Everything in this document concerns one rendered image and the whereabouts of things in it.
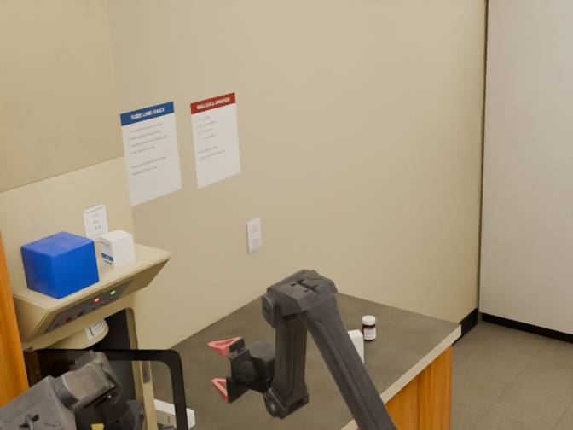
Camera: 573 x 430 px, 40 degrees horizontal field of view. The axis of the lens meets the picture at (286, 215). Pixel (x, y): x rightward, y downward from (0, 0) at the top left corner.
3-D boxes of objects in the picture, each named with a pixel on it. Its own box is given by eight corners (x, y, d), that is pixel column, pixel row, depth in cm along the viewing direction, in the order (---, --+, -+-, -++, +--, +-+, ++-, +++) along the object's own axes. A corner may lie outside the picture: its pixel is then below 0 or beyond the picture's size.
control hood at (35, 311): (18, 340, 153) (9, 294, 150) (141, 283, 177) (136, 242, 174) (54, 356, 147) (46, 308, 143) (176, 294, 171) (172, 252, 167)
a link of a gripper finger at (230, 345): (218, 328, 184) (249, 339, 179) (221, 356, 187) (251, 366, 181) (199, 340, 179) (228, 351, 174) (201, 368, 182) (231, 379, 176)
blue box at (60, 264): (26, 289, 152) (19, 246, 149) (68, 271, 160) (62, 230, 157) (58, 300, 146) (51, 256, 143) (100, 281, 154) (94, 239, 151)
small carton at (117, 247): (101, 262, 164) (98, 235, 162) (123, 255, 167) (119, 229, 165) (114, 268, 160) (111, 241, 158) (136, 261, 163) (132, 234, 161)
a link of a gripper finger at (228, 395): (221, 355, 187) (251, 365, 181) (223, 381, 189) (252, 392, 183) (201, 367, 182) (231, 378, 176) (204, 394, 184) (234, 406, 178)
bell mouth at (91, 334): (11, 340, 175) (7, 317, 173) (75, 310, 188) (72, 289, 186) (60, 361, 164) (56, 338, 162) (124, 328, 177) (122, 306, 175)
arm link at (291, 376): (276, 310, 134) (327, 282, 139) (258, 288, 138) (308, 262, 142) (274, 428, 166) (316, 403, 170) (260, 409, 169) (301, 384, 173)
